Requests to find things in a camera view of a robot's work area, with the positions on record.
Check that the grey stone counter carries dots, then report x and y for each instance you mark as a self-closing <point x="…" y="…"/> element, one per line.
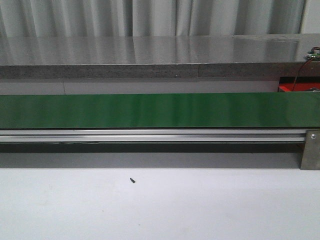
<point x="126" y="57"/>

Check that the red bin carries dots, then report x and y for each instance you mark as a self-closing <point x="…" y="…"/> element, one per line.
<point x="302" y="84"/>

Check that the green conveyor belt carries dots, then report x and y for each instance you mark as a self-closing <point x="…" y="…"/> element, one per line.
<point x="165" y="110"/>

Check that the green circuit board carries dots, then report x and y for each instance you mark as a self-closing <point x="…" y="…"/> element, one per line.
<point x="313" y="54"/>

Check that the grey curtain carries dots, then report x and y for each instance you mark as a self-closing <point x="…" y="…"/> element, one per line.
<point x="140" y="18"/>

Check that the aluminium conveyor side rail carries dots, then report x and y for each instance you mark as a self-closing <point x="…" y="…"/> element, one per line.
<point x="152" y="135"/>

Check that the metal conveyor support bracket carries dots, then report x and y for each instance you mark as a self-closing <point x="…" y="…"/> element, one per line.
<point x="311" y="153"/>

